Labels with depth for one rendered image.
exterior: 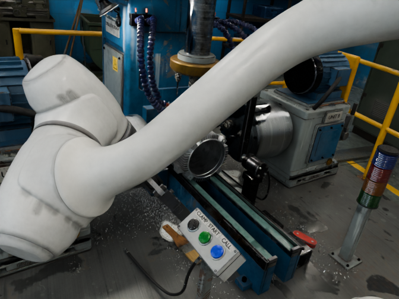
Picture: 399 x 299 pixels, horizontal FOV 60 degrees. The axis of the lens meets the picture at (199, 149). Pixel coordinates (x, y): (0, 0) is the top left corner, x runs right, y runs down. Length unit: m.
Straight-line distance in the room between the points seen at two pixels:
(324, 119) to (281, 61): 1.13
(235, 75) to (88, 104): 0.23
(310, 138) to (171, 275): 0.82
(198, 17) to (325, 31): 0.78
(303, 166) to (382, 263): 0.50
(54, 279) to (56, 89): 0.69
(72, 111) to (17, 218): 0.16
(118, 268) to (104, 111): 0.66
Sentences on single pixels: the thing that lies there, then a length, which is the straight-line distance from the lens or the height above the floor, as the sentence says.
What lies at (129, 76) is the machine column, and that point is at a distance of 1.34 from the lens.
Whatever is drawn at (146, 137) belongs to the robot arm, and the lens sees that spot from 0.39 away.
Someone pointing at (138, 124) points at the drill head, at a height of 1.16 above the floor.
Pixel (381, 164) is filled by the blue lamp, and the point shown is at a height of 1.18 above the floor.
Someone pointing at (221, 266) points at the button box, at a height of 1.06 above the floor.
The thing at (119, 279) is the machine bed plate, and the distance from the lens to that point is 1.08.
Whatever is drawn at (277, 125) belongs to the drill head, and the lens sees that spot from 1.39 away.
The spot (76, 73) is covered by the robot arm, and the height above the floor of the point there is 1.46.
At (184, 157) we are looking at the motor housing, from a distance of 1.19.
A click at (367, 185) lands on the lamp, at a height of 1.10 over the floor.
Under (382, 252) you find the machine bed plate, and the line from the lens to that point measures 1.42.
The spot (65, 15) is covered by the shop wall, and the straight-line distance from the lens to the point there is 6.26.
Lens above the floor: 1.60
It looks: 27 degrees down
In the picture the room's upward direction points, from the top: 7 degrees clockwise
